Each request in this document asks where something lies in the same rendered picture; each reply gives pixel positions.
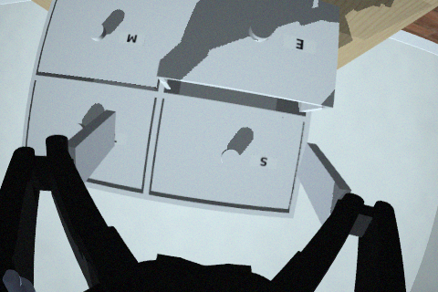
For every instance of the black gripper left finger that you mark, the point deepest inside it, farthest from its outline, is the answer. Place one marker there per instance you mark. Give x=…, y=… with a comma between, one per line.
x=96, y=245

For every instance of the white chest of drawers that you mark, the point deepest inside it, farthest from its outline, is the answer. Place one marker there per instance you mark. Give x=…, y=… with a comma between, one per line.
x=160, y=95

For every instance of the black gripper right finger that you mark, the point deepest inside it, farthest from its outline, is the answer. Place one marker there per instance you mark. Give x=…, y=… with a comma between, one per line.
x=379, y=261

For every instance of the grey drawer front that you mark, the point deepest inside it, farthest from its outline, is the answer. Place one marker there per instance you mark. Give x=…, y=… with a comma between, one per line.
x=114, y=40
x=228, y=47
x=197, y=141
x=62, y=109

